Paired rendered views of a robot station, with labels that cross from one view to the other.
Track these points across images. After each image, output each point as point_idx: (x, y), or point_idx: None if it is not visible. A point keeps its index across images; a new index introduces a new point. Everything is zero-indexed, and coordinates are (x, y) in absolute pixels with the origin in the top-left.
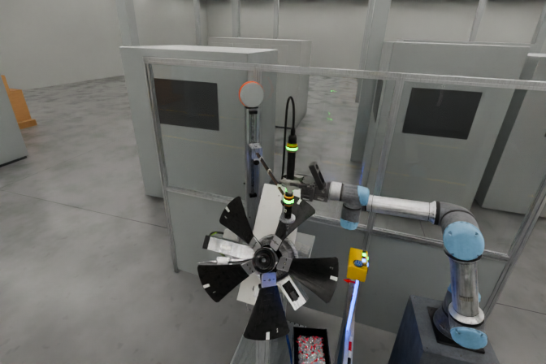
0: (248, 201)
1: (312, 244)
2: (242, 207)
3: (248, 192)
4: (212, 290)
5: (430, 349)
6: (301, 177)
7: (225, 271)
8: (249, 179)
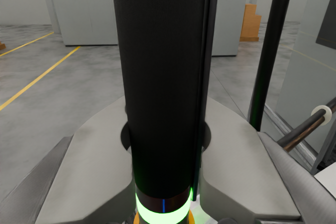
0: (312, 173)
1: None
2: (204, 150)
3: (320, 156)
4: (126, 219)
5: None
6: (227, 196)
7: (132, 216)
8: (333, 136)
